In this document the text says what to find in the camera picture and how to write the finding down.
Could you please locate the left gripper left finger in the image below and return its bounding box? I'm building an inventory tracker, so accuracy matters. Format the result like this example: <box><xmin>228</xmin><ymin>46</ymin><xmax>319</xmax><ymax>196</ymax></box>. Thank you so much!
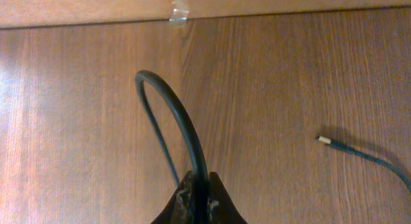
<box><xmin>152</xmin><ymin>171</ymin><xmax>195</xmax><ymax>224</ymax></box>

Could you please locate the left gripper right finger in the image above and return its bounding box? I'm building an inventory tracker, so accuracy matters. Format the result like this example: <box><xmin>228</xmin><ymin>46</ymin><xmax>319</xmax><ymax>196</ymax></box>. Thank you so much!
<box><xmin>207</xmin><ymin>172</ymin><xmax>247</xmax><ymax>224</ymax></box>

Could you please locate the black looped cable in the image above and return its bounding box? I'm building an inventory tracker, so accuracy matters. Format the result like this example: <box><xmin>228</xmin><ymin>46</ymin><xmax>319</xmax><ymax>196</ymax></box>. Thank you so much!
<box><xmin>134</xmin><ymin>69</ymin><xmax>210</xmax><ymax>224</ymax></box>

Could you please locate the clear tape piece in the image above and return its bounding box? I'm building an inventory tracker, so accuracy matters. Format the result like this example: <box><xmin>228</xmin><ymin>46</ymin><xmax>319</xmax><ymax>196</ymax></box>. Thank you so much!
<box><xmin>168</xmin><ymin>0</ymin><xmax>189</xmax><ymax>28</ymax></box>

